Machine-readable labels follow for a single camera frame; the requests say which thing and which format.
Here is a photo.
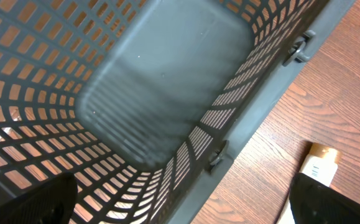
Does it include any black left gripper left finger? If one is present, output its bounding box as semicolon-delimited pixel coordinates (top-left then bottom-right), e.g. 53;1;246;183
0;172;77;223

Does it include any dark grey plastic basket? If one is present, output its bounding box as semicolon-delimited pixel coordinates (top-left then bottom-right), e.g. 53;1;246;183
0;0;352;223

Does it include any white tube gold cap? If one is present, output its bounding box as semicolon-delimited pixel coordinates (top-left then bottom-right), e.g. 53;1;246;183
276;142;342;224

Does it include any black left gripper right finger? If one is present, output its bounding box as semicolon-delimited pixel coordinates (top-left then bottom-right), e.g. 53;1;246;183
289;173;360;224

